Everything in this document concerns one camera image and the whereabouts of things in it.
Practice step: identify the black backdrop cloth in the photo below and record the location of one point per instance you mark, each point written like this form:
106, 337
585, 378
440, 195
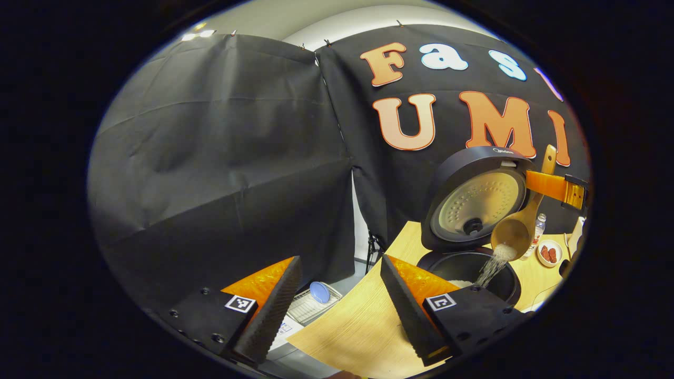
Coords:
210, 158

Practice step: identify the white round plate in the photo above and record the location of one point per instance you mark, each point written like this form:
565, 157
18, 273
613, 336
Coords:
550, 242

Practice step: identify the clear plastic drink bottle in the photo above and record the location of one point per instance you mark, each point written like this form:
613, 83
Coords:
538, 226

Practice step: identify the black silver rice cooker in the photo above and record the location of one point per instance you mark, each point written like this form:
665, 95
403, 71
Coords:
453, 173

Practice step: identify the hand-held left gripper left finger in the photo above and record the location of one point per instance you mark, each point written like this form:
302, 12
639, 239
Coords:
274, 316

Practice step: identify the white rice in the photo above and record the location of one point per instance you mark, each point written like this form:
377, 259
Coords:
495, 263

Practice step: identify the black tripod stand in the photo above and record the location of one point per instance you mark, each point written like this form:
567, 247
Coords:
374, 247

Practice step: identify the red meat slice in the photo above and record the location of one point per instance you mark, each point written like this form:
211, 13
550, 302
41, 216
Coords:
545, 253
553, 256

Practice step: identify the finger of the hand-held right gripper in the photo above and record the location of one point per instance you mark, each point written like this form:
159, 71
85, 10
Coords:
545, 184

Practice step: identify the white toaster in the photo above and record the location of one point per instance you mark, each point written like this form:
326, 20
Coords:
575, 237

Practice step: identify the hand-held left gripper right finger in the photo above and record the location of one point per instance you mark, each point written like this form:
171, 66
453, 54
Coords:
408, 316

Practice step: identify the wooden spoon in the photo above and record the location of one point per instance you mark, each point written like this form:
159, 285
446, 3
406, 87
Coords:
513, 231

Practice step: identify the ceiling light panel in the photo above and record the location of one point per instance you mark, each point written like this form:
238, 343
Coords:
197, 32

